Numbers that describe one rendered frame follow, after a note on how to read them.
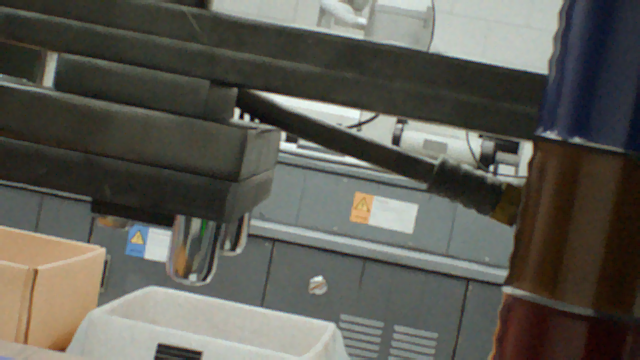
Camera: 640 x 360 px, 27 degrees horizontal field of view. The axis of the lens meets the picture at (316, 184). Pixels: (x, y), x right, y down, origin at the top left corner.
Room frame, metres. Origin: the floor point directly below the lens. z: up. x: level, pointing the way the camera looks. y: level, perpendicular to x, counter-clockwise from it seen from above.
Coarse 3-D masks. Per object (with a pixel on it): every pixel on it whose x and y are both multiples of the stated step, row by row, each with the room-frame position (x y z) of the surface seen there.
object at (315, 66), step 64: (0, 0) 0.52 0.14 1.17; (64, 0) 0.52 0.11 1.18; (128, 0) 0.52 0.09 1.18; (192, 0) 0.54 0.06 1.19; (64, 64) 0.51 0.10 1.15; (128, 64) 0.52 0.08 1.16; (192, 64) 0.52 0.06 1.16; (256, 64) 0.51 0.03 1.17; (320, 64) 0.51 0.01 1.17; (384, 64) 0.51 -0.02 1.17; (448, 64) 0.51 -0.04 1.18; (0, 128) 0.48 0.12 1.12; (64, 128) 0.48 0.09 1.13; (128, 128) 0.48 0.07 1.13; (192, 128) 0.48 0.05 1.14; (256, 128) 0.52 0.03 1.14; (512, 128) 0.51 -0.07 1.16; (64, 192) 0.48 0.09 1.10; (128, 192) 0.48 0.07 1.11; (192, 192) 0.48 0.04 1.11; (256, 192) 0.57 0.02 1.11; (192, 256) 0.50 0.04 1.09
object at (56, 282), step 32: (0, 256) 3.30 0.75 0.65; (32, 256) 3.29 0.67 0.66; (64, 256) 3.28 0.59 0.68; (96, 256) 3.17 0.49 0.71; (0, 288) 2.74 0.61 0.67; (32, 288) 2.76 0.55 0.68; (64, 288) 2.94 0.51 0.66; (96, 288) 3.23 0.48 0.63; (0, 320) 2.74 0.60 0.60; (32, 320) 2.76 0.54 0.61; (64, 320) 2.97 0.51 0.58; (64, 352) 3.06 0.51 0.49
